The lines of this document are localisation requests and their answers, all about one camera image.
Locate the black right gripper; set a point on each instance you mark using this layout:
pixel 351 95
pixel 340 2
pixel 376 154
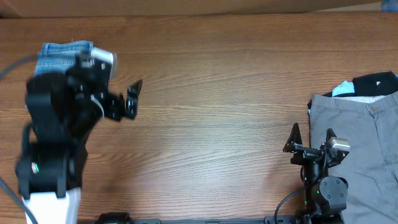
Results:
pixel 305 154

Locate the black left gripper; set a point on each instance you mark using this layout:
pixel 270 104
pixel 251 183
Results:
pixel 132 94

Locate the light blue denim jeans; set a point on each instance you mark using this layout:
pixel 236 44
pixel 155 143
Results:
pixel 53 62

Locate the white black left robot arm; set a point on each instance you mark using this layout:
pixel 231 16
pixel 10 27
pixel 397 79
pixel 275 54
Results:
pixel 65 107

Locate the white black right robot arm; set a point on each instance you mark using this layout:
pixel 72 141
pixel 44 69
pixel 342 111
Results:
pixel 324 194

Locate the light blue garment in pile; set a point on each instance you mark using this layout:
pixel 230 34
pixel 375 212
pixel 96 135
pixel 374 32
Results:
pixel 345 89

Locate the grey khaki trousers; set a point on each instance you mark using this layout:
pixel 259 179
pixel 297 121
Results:
pixel 370 126

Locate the black garment in pile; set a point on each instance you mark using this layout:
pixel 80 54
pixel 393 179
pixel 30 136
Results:
pixel 373 85

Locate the brown cardboard backboard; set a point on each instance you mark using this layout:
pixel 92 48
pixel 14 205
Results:
pixel 92 8

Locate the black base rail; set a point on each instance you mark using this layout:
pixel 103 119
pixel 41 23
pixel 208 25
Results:
pixel 114 218

